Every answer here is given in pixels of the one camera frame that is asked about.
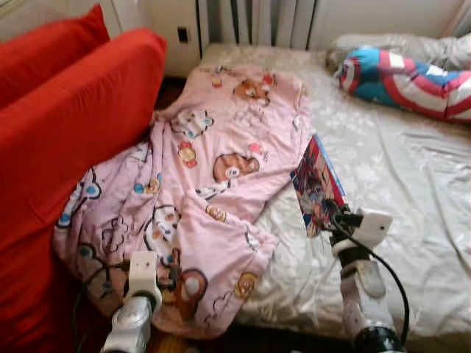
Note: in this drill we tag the colourful cartoon book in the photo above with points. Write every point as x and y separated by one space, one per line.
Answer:
318 184

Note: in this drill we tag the pink cartoon print blanket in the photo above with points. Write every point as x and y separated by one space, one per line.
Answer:
221 132

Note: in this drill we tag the bed with grey floral sheet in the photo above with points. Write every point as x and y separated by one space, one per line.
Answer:
412 176

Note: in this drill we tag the blue red white striped bolster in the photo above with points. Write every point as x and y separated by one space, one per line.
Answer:
397 84

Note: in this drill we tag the thick red fabric cushion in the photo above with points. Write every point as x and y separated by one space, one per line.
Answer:
66 162

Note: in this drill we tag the grey floral pillow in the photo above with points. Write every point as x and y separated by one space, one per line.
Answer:
419 48

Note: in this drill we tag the grey pleated curtain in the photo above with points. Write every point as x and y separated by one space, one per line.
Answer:
257 22
462 18

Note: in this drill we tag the thin red fabric cushion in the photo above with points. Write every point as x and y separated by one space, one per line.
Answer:
44 51

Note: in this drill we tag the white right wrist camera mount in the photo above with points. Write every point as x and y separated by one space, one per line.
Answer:
374 228

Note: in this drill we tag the dark wall socket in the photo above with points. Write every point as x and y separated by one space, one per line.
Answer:
182 34

